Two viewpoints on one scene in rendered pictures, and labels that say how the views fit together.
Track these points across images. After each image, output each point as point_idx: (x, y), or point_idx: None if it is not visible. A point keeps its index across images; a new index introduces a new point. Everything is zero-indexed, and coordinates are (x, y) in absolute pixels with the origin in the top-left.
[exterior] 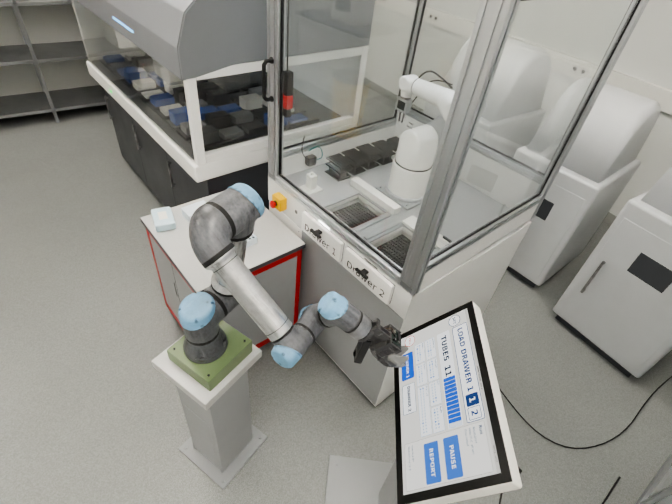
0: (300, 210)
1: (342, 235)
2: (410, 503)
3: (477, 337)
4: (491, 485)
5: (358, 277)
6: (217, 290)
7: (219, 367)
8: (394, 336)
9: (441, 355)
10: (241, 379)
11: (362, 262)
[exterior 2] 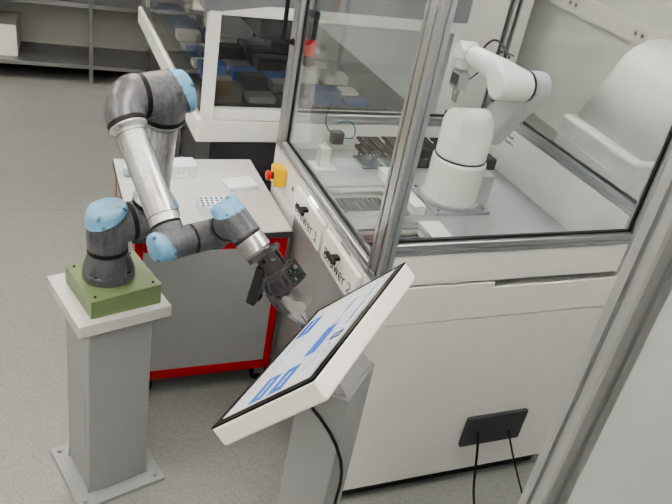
0: (296, 185)
1: (326, 212)
2: (223, 423)
3: (382, 288)
4: (295, 388)
5: (331, 270)
6: (135, 200)
7: (110, 294)
8: (292, 271)
9: (343, 310)
10: (140, 342)
11: (337, 246)
